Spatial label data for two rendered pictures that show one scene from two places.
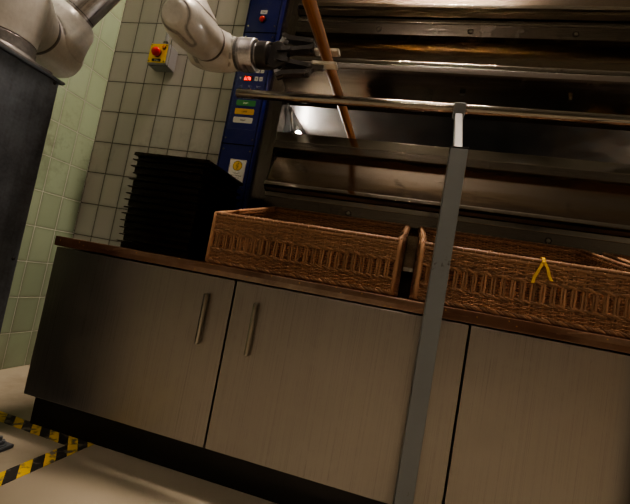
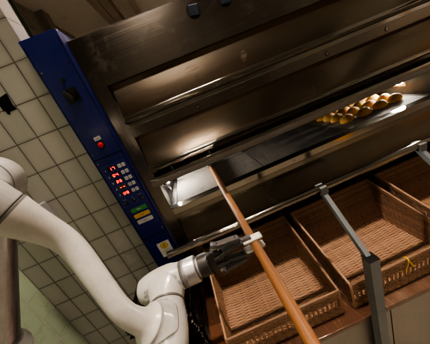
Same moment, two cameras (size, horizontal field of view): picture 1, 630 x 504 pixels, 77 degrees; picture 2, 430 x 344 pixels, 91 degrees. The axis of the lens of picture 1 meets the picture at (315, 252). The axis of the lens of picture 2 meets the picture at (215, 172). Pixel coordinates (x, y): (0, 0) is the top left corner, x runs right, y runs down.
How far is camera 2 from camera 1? 124 cm
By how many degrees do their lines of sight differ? 28
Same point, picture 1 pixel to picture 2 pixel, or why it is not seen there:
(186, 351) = not seen: outside the picture
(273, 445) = not seen: outside the picture
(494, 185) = (313, 167)
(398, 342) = (362, 333)
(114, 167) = (73, 292)
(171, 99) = not seen: hidden behind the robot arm
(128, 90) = (29, 247)
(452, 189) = (377, 280)
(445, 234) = (379, 299)
